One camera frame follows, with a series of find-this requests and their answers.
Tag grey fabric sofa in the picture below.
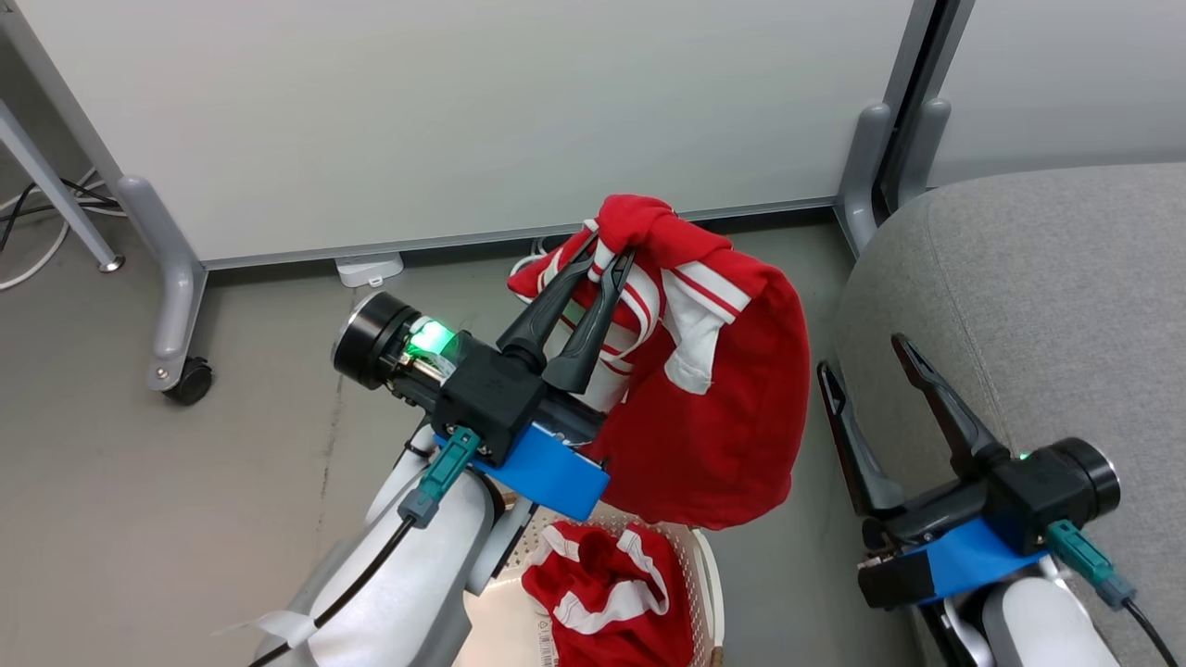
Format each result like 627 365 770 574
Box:
834 164 1186 667

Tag black caster wheel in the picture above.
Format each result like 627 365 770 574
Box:
162 357 215 407

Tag white tape strip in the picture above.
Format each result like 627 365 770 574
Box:
215 609 322 650

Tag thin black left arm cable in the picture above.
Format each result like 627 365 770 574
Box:
246 514 418 667

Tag small white plastic box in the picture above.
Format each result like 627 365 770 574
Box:
335 252 406 289

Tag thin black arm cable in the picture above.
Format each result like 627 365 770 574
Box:
1121 598 1183 667
246 514 418 667

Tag short grey partition foot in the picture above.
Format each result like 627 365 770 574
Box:
834 102 896 257
894 97 953 210

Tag grey metal table leg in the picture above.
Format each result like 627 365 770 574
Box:
0 97 127 275

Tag narrow white partition panel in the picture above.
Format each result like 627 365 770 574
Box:
913 0 1186 192

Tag large red jersey white trim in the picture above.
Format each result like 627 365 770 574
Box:
508 193 813 531

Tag white floor cable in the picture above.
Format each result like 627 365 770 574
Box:
0 167 127 294

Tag small red garment white stripes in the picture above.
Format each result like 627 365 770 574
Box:
521 521 696 667

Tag teal cable connector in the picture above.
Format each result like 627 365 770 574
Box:
398 427 484 530
1047 519 1140 610

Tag teal left cable connector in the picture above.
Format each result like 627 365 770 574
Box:
398 427 484 530

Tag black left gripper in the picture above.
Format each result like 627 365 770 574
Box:
403 233 638 466

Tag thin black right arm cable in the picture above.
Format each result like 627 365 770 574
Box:
1121 598 1183 667

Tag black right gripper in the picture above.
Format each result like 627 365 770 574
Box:
817 333 1073 557

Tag cream perforated laundry basket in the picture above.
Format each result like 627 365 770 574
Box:
459 500 726 667

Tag wide white partition panel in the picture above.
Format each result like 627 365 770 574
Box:
0 0 939 272

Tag long grey partition foot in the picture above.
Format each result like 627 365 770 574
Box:
116 174 210 392

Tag black floor cable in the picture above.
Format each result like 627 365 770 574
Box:
0 178 122 253

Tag teal right cable connector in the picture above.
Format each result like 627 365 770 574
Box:
1047 519 1140 610

